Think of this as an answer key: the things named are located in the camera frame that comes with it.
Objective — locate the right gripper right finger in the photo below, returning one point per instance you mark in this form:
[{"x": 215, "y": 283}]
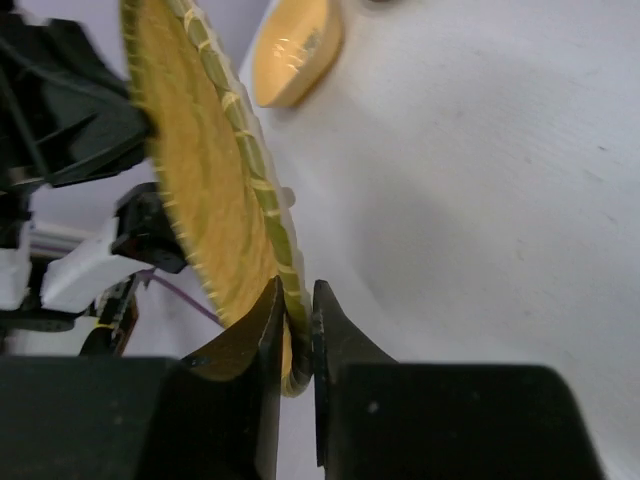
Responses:
[{"x": 379, "y": 418}]

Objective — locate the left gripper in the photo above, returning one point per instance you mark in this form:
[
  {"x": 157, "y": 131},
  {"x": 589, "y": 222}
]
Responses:
[{"x": 66, "y": 118}]

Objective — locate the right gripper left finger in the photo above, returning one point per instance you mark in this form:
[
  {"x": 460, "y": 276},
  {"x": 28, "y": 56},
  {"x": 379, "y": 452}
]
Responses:
[{"x": 211, "y": 415}]

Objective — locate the round bamboo plate green rim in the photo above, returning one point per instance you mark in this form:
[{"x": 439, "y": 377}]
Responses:
[{"x": 215, "y": 175}]

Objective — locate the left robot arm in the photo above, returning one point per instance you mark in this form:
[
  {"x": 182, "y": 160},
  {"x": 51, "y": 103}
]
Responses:
[{"x": 98, "y": 277}]

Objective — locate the yellow square panda plate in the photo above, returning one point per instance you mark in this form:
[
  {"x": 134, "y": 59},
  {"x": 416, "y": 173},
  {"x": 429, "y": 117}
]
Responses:
[{"x": 297, "y": 44}]

